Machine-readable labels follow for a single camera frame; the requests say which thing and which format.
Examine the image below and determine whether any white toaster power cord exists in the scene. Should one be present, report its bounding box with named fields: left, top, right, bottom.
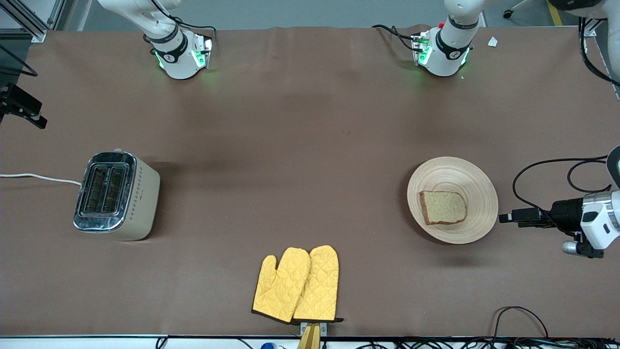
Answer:
left=0, top=173, right=83, bottom=186

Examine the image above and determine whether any green lit base connector box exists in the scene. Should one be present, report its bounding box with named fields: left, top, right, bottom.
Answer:
left=193, top=35, right=215, bottom=69
left=412, top=32, right=433, bottom=67

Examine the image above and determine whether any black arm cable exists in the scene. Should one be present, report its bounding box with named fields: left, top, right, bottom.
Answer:
left=0, top=44, right=38, bottom=78
left=512, top=17, right=620, bottom=211

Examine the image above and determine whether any white table edge rail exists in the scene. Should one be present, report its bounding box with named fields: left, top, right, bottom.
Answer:
left=0, top=335, right=301, bottom=349

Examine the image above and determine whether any black base supply cable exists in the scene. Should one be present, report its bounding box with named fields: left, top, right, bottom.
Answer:
left=172, top=18, right=218, bottom=40
left=372, top=24, right=418, bottom=51

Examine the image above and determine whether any yellow quilted oven mitt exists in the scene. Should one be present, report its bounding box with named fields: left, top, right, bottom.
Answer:
left=252, top=247, right=311, bottom=324
left=293, top=245, right=344, bottom=324

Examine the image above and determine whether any black chair caster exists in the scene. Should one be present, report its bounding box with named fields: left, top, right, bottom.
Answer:
left=503, top=0, right=528, bottom=20

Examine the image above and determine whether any aluminium frame profile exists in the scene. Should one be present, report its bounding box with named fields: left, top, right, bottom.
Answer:
left=0, top=0, right=73, bottom=43

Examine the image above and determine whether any brown toast slice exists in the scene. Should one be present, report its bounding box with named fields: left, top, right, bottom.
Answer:
left=419, top=190, right=468, bottom=226

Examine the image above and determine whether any cream and chrome toaster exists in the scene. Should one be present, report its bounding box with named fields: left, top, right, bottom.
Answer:
left=73, top=149, right=161, bottom=241

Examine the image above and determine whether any brown table cover sheet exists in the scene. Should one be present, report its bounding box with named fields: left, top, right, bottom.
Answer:
left=0, top=25, right=620, bottom=338

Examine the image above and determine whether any red and black cable loop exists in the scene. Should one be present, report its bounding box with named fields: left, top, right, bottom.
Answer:
left=493, top=306, right=549, bottom=338

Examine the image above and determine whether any yellow wooden strip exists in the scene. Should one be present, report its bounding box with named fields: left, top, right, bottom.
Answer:
left=297, top=324, right=321, bottom=349

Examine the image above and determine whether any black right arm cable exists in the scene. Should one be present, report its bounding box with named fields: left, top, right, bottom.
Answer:
left=0, top=44, right=38, bottom=78

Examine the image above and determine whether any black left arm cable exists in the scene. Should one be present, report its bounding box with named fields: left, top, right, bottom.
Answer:
left=512, top=17, right=620, bottom=211

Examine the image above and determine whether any round wooden plate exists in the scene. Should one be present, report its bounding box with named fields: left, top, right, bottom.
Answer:
left=407, top=156, right=499, bottom=245

